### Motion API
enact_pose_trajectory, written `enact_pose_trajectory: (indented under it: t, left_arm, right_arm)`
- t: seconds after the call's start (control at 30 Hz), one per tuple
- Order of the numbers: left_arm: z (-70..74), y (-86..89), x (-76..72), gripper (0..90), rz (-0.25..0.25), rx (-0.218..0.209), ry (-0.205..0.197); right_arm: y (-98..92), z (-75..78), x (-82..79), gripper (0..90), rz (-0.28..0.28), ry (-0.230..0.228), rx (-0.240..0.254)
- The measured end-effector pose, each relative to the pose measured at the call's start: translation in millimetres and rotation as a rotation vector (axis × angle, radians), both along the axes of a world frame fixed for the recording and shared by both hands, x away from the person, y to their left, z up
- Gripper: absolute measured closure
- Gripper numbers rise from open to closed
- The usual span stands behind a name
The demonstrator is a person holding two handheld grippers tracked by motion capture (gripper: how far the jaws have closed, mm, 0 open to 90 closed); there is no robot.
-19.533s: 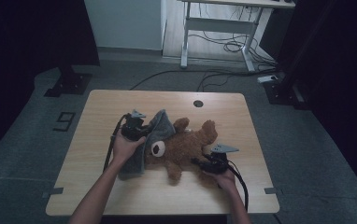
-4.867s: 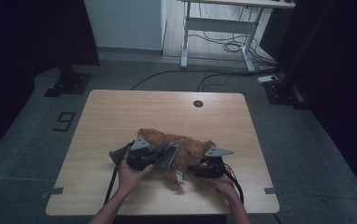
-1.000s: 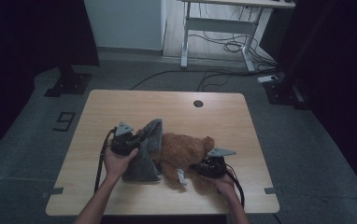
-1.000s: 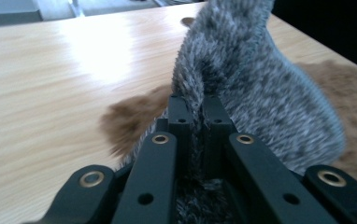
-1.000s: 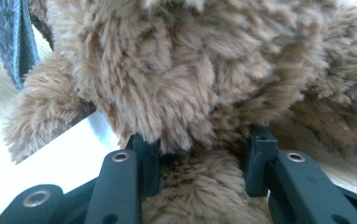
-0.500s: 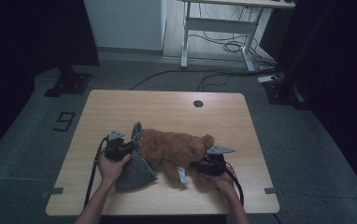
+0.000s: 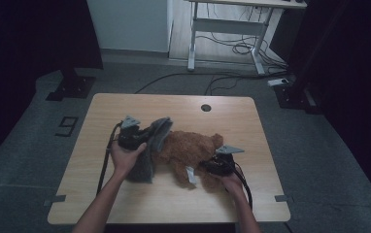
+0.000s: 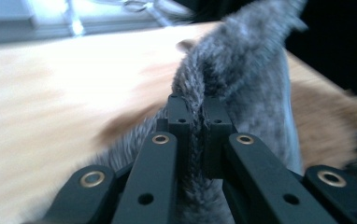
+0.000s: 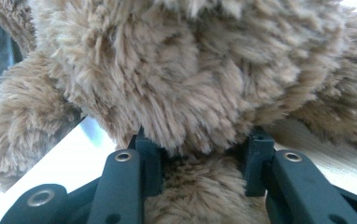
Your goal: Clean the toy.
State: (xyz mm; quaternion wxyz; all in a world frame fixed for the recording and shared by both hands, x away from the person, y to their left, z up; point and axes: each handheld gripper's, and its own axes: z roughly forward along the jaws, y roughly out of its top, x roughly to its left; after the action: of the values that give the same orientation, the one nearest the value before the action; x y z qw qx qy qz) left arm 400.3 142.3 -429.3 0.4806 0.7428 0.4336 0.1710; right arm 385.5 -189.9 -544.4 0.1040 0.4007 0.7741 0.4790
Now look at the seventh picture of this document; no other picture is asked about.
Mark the white desk frame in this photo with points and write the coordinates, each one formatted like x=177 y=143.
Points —
x=225 y=26

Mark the person's left hand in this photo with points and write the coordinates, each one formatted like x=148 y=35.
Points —
x=125 y=161

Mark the grey plush garment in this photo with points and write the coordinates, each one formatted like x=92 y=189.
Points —
x=143 y=168

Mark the dark curtain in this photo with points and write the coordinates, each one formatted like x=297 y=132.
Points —
x=352 y=81
x=28 y=48

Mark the grey tape strip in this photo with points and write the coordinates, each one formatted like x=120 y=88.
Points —
x=59 y=198
x=282 y=198

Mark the white power strip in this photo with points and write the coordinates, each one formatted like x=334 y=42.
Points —
x=278 y=82

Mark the black stand base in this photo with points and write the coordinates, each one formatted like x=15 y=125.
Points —
x=73 y=87
x=292 y=97

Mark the brown teddy bear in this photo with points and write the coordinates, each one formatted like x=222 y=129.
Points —
x=186 y=149

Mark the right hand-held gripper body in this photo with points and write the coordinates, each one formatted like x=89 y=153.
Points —
x=222 y=165

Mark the person's right hand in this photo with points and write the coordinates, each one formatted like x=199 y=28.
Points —
x=233 y=185

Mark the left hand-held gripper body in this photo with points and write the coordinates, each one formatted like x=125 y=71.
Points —
x=131 y=139

